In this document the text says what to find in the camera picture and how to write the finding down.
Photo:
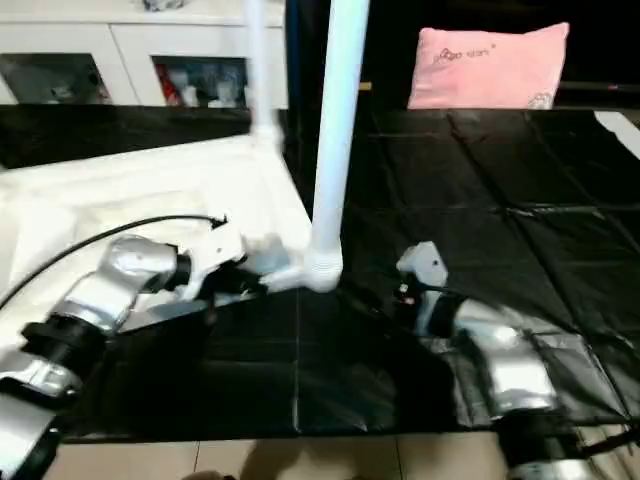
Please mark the white plastic table top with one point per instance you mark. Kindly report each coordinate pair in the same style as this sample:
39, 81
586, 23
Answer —
120, 190

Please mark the white plastic table leg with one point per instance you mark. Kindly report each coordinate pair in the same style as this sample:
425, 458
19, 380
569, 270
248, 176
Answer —
260, 70
335, 120

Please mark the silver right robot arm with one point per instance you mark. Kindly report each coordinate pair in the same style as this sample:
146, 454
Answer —
500, 360

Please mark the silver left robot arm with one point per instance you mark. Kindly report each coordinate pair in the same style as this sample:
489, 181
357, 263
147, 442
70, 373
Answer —
90, 300

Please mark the black work mat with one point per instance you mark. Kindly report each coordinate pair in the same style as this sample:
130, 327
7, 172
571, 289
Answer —
500, 200

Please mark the red bottle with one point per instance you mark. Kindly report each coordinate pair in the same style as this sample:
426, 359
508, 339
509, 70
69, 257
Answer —
168, 88

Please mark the pink pillow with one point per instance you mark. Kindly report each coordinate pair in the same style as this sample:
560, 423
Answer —
490, 65

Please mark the black tripod stand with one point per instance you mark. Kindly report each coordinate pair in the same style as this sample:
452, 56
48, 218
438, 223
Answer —
615, 442

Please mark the white glass-door cabinet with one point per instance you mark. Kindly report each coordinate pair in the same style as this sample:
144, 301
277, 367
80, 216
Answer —
100, 40

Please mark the dark patterned ornament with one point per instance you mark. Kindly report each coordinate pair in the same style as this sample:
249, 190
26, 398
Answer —
163, 3

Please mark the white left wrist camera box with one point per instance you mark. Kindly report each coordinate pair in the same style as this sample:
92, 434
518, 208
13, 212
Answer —
215, 250

